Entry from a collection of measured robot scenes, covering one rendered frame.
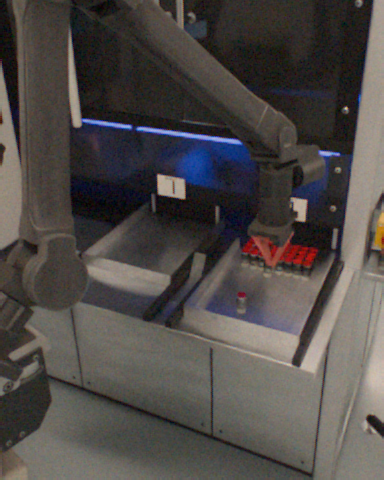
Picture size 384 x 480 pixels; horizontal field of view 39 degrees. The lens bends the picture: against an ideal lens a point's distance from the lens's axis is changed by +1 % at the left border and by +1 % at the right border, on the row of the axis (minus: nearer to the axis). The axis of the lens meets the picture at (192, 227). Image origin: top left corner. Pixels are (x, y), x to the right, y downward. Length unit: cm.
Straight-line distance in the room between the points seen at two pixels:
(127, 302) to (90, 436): 99
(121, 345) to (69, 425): 43
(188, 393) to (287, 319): 79
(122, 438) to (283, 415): 65
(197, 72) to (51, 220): 30
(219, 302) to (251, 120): 53
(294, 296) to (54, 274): 73
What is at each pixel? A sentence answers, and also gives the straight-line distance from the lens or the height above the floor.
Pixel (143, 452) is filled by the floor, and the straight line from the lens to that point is 212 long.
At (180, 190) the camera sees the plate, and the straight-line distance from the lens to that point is 150.
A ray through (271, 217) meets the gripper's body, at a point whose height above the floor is 119.
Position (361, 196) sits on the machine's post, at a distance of 133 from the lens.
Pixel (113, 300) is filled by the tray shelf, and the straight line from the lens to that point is 130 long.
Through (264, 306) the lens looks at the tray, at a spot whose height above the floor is 88.
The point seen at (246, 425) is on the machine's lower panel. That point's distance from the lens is 192.
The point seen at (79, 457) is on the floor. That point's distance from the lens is 214.
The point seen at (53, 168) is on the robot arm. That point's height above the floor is 138.
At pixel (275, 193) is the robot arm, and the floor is 124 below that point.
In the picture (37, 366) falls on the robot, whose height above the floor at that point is 101.
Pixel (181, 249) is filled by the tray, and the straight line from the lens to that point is 147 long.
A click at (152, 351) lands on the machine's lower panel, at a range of 189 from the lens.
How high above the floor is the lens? 163
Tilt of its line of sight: 28 degrees down
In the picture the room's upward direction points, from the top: 1 degrees counter-clockwise
